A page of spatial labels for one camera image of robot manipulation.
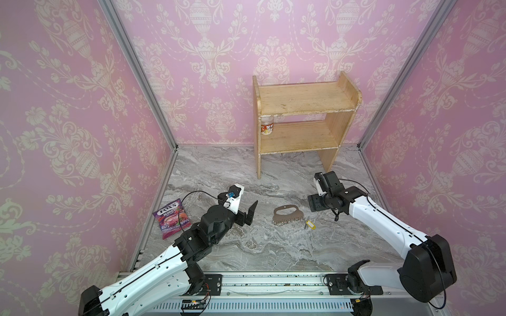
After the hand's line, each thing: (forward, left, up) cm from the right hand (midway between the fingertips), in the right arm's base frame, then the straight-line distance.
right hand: (319, 199), depth 86 cm
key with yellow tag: (-7, +3, -11) cm, 13 cm away
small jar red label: (+31, +21, +17) cm, 41 cm away
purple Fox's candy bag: (-2, +66, -7) cm, 67 cm away
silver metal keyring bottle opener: (-3, +17, -11) cm, 20 cm away
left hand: (-6, +31, +14) cm, 34 cm away
